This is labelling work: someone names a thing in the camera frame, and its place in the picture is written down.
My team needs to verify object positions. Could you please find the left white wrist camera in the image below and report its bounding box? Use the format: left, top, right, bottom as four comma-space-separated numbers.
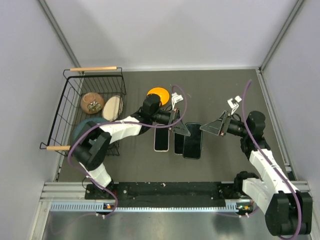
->
171, 92, 184, 110

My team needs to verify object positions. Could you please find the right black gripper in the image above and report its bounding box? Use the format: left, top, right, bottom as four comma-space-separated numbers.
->
200, 110, 250, 138

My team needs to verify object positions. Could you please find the orange bowl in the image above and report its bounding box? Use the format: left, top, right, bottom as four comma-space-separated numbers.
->
147, 87, 170, 106

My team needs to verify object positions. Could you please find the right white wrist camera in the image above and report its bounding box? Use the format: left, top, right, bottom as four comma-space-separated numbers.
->
227, 95, 242, 116

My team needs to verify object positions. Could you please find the blue grey ceramic bowl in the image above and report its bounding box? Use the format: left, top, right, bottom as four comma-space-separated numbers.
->
70, 117, 109, 144

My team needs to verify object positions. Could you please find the brown ceramic vase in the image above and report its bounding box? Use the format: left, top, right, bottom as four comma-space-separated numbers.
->
80, 92, 105, 115

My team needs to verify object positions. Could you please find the beige phone case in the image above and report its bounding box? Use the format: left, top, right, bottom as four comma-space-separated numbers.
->
153, 124, 171, 153

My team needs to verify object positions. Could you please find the grey cable duct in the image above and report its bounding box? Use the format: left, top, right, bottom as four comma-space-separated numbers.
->
50, 201, 253, 213

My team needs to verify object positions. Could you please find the black phone case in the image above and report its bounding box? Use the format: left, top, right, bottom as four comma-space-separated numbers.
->
182, 122, 203, 160

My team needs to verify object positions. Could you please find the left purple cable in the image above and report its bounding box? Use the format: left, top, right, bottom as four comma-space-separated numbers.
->
49, 84, 189, 236

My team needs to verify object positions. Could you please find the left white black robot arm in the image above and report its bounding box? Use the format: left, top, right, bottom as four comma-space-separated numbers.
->
67, 94, 182, 199

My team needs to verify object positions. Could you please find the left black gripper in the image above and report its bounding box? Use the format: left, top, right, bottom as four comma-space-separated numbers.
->
150, 108, 191, 136

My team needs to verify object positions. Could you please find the beige oval plate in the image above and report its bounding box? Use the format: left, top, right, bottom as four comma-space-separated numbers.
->
102, 95, 124, 122

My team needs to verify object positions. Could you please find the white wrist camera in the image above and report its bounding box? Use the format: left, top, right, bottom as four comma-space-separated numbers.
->
171, 92, 184, 110
227, 95, 242, 116

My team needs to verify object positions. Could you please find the purple cable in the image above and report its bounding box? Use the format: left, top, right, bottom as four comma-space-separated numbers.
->
237, 79, 305, 240
49, 84, 189, 236

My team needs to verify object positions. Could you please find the black screen smartphone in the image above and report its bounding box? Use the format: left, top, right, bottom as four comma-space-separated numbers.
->
173, 133, 186, 155
154, 125, 170, 151

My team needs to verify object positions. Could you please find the black wire basket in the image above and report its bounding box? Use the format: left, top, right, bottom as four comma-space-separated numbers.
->
39, 66, 126, 157

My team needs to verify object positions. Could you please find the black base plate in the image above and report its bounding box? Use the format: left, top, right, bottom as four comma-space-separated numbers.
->
84, 181, 253, 202

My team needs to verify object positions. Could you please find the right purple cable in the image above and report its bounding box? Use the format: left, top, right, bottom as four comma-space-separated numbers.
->
237, 79, 305, 240

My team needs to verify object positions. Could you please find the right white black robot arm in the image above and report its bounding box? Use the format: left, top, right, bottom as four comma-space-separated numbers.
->
200, 110, 313, 237

